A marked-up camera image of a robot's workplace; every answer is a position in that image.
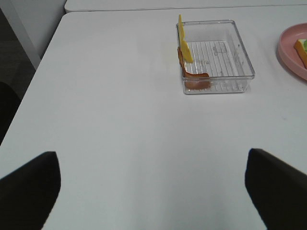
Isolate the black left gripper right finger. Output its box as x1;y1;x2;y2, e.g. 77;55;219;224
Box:
245;149;307;230

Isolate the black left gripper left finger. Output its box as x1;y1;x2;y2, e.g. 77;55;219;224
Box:
0;151;60;230

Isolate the bacon strip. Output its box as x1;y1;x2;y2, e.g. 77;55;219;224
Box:
177;47;211;90

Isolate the bread slice with brown crust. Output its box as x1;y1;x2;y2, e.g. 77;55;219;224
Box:
294;39;307;68

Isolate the green lettuce leaf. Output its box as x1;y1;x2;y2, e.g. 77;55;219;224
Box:
300;39;307;52

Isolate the pink round plate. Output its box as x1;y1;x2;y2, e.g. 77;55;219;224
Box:
278;23;307;80

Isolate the left clear plastic tray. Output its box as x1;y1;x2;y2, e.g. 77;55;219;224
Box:
181;20;255;94

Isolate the yellow cheese slice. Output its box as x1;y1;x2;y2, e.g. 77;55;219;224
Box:
177;14;193;63

